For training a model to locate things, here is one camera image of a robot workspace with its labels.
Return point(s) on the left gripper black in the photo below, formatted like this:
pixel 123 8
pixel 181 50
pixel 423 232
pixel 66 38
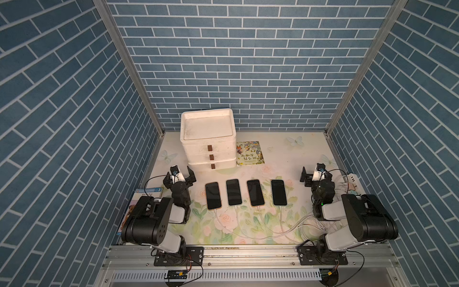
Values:
pixel 179 182

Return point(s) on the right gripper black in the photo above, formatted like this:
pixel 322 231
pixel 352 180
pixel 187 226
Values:
pixel 320 181

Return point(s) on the phone light case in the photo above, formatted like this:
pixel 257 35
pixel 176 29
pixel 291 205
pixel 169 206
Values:
pixel 233 192
pixel 278 192

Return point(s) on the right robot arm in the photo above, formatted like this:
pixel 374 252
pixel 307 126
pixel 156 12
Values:
pixel 368 221

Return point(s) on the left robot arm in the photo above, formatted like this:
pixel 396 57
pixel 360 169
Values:
pixel 148 221

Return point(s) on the white power strip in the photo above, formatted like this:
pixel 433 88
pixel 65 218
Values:
pixel 352 185

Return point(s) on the white three-drawer storage box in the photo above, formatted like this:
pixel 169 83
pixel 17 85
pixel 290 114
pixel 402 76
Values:
pixel 209 139

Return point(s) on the colourful children's picture book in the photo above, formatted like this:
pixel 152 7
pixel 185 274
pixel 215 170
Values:
pixel 249 153

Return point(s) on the small black controller board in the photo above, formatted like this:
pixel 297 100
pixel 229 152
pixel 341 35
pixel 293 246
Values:
pixel 180 275

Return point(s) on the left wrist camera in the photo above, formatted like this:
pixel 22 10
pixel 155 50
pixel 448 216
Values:
pixel 176 175

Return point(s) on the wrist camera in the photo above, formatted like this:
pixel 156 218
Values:
pixel 176 175
pixel 319 172

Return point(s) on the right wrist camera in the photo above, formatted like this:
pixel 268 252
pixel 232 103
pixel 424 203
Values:
pixel 319 172

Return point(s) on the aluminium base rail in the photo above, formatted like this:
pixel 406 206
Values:
pixel 130 257

